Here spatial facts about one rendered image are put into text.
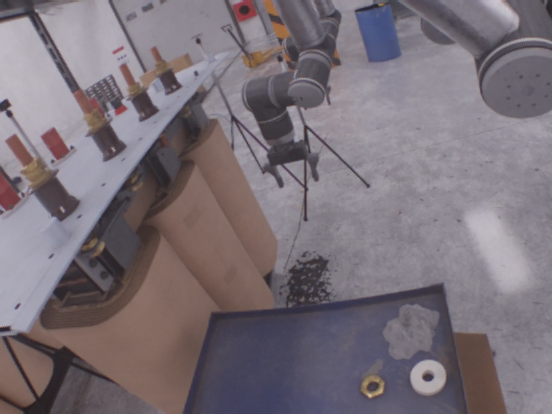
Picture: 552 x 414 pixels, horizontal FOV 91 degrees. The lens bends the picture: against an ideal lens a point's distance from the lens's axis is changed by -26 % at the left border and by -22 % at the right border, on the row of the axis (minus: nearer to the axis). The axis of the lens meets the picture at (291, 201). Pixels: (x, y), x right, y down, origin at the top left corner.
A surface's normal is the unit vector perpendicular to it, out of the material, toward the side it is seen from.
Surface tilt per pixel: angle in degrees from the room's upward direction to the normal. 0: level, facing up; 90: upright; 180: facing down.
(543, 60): 105
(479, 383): 26
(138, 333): 90
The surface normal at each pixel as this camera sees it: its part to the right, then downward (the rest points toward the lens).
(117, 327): 0.46, 0.39
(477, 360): 0.11, -0.77
